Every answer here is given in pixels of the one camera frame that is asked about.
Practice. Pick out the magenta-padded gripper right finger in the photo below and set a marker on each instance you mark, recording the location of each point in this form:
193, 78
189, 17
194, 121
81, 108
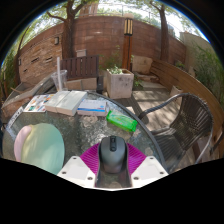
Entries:
149, 171

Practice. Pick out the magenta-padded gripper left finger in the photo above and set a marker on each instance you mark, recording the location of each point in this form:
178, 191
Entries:
76, 171

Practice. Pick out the dark grey computer mouse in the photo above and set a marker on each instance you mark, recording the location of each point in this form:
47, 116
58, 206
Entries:
112, 155

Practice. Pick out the round green mouse pad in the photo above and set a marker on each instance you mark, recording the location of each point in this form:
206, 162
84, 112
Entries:
43, 148

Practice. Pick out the green wipes pack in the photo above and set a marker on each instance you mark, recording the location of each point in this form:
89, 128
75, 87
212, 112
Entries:
121, 120

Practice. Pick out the dark wicker metal chair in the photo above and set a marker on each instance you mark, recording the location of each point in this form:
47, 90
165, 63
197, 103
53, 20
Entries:
190, 120

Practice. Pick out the blue and white flat box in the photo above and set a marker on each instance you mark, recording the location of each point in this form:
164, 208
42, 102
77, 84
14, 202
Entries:
92, 107

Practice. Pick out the thick white book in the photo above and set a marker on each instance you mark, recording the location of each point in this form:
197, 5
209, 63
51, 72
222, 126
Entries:
66, 101

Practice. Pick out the colourful printed pamphlet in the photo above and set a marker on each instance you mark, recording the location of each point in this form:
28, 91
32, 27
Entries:
37, 102

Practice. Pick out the concrete planter with plant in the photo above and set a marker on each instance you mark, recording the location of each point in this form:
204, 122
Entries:
120, 85

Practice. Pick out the clear plastic cup with straw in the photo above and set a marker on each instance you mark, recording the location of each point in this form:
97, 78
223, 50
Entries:
60, 81

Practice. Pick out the stone trough planter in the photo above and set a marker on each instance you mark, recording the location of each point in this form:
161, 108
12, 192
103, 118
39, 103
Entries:
30, 91

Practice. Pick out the curved wooden bench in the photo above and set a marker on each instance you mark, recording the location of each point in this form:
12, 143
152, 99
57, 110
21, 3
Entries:
180, 78

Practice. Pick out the dark wooden slatted chair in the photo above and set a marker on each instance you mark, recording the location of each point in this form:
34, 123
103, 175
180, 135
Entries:
81, 66

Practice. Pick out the beige stone block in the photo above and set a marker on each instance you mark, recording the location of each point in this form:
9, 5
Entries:
142, 64

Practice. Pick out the large forked tree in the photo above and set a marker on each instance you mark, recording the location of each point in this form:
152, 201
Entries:
69, 36

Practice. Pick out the slender leaning tree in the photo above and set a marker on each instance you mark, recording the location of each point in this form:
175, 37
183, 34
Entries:
164, 33

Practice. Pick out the grey wall utility box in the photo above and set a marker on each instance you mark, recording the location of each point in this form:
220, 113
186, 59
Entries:
81, 53

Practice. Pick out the black wall lamp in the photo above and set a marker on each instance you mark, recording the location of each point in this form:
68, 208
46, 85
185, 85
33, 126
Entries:
19, 62
56, 40

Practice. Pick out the wooden garden lamp post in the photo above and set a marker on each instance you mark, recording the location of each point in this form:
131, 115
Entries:
127, 46

